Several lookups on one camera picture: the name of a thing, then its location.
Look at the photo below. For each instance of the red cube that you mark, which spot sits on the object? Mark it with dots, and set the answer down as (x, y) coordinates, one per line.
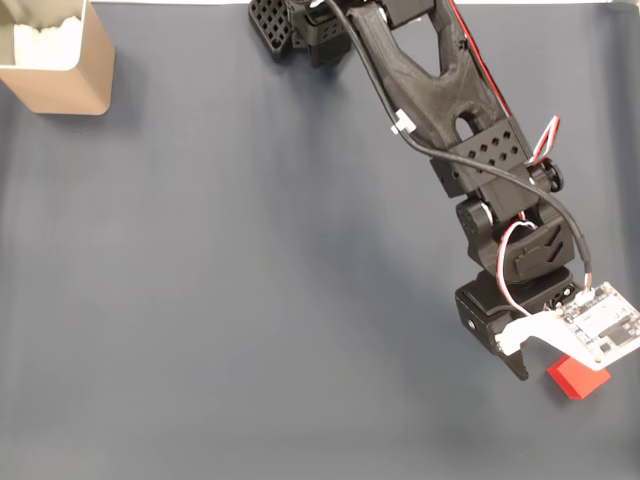
(575, 382)

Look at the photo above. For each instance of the white crumpled tissue paper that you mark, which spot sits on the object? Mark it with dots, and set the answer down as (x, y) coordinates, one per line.
(45, 47)

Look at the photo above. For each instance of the beige square box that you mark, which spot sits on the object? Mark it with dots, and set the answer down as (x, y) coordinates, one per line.
(75, 92)

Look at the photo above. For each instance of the dark blue-grey mat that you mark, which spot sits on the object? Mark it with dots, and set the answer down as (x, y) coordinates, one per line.
(200, 300)

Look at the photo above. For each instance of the white camera circuit board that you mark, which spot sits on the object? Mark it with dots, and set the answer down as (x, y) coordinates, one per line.
(600, 330)

